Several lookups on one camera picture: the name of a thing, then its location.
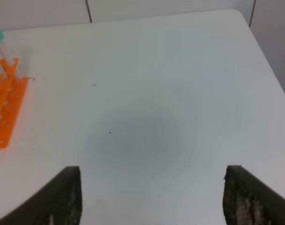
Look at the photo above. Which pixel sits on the orange test tube rack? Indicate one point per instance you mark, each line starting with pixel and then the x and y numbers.
pixel 11 97

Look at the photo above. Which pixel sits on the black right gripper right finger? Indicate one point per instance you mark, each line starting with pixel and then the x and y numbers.
pixel 248 201

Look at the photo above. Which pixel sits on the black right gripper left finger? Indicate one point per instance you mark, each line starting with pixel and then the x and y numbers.
pixel 59 202

